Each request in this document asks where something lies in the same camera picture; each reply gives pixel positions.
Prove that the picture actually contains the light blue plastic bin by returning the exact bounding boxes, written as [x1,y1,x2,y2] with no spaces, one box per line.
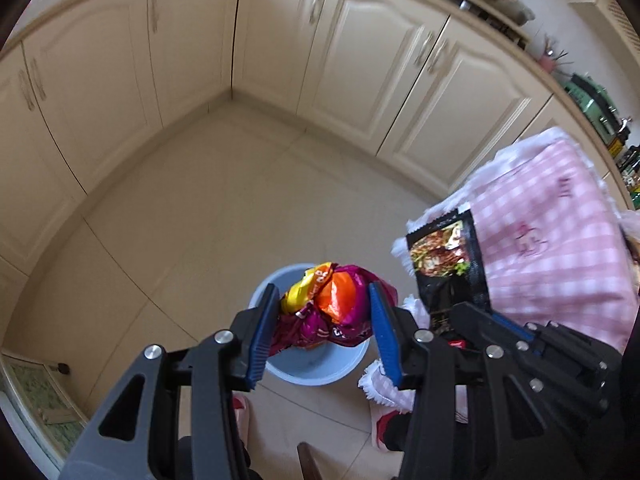
[248,262,372,387]

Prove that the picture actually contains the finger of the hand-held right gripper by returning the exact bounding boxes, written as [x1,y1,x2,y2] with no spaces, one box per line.
[450,301,623,433]

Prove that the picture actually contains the person's dark trouser leg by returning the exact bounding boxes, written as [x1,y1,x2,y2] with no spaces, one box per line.
[385,410,418,453]

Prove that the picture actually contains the pink checked tablecloth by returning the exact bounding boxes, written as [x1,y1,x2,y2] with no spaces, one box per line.
[357,127,640,413]

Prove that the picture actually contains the wooden chair leg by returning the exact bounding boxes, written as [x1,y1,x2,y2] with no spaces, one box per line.
[297,441,326,480]

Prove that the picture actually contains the cream kitchen cabinets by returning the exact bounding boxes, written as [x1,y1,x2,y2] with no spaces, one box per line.
[0,0,626,281]

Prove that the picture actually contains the black food packet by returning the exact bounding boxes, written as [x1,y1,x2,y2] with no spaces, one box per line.
[406,208,493,351]

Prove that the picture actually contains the green kitchen appliance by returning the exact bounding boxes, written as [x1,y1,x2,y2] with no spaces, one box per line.
[564,72,621,137]

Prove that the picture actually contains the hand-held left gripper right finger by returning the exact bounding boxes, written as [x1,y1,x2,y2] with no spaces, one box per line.
[369,281,568,480]

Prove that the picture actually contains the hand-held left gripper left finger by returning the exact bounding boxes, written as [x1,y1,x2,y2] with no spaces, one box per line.
[59,283,282,480]

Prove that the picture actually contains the magenta orange snack bag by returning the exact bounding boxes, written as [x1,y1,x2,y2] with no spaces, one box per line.
[270,261,401,351]

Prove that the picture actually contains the red white slipper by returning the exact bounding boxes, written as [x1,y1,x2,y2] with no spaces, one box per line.
[372,407,401,453]

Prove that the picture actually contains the green patterned mat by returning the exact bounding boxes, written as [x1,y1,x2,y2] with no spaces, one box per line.
[0,355,93,466]

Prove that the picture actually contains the row of condiment bottles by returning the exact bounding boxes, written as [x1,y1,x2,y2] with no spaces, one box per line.
[606,117,640,211]

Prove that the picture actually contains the white radiator cover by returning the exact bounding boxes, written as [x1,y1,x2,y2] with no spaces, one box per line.
[569,0,640,61]

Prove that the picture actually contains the paper scrap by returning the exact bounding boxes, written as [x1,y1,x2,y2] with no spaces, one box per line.
[39,406,76,423]

